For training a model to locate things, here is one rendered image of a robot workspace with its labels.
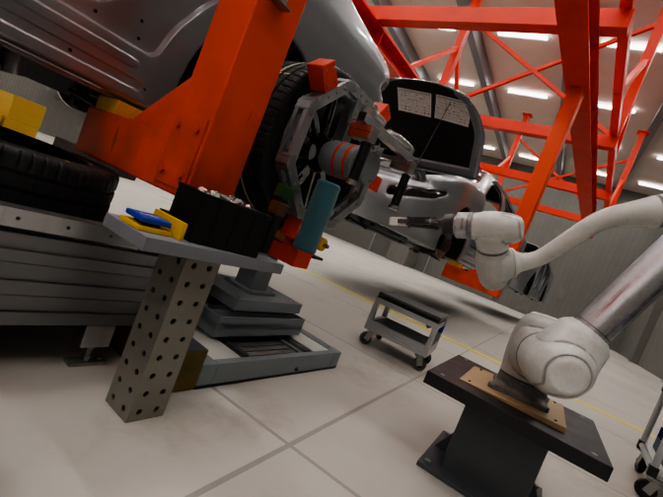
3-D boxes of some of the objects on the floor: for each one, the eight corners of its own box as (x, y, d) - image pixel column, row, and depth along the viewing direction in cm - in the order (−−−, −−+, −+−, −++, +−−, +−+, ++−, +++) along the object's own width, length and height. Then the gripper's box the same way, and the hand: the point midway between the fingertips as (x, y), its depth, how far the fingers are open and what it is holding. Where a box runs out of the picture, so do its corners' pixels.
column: (142, 394, 110) (197, 248, 107) (162, 415, 104) (221, 260, 102) (105, 399, 101) (164, 241, 99) (124, 423, 96) (187, 254, 94)
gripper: (460, 218, 147) (397, 214, 158) (453, 210, 135) (385, 207, 147) (458, 239, 146) (394, 234, 158) (450, 232, 135) (382, 228, 146)
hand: (399, 221), depth 151 cm, fingers closed
